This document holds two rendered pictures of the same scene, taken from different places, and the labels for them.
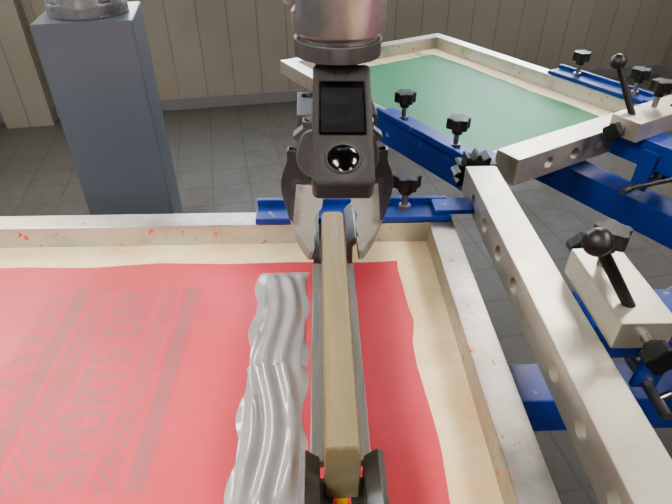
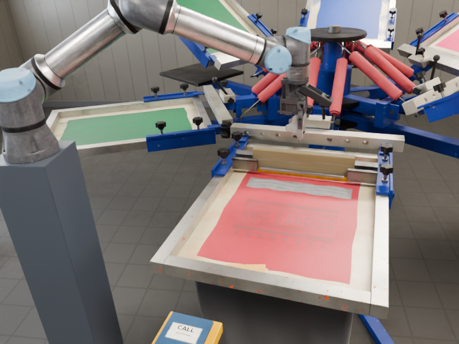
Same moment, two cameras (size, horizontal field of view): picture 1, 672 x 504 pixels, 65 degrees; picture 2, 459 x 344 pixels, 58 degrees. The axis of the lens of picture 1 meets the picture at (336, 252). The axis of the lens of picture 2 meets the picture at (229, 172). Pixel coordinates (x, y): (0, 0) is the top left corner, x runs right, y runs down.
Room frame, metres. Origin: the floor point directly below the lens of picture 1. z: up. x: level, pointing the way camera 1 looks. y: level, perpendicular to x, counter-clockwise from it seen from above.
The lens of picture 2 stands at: (0.18, 1.32, 1.69)
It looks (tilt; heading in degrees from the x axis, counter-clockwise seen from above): 28 degrees down; 292
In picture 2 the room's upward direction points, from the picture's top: 3 degrees counter-clockwise
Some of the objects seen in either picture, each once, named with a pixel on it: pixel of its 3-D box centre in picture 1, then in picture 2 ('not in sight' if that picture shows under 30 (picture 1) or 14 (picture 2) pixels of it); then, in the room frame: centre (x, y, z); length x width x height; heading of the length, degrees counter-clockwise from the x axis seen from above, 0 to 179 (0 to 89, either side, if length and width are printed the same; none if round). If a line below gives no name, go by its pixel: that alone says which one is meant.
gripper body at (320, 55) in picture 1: (336, 105); (294, 95); (0.45, 0.00, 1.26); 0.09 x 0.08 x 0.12; 3
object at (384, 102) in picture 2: not in sight; (329, 97); (0.45, -0.85, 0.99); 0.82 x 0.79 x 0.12; 92
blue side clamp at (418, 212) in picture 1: (352, 223); (231, 161); (0.70, -0.03, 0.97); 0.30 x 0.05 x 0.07; 92
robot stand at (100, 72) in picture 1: (151, 255); (76, 303); (1.12, 0.49, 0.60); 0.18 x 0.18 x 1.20; 12
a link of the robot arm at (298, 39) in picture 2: not in sight; (297, 46); (0.45, 0.00, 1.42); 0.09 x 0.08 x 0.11; 27
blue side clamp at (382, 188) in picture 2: not in sight; (384, 177); (0.15, -0.04, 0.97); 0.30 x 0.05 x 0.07; 92
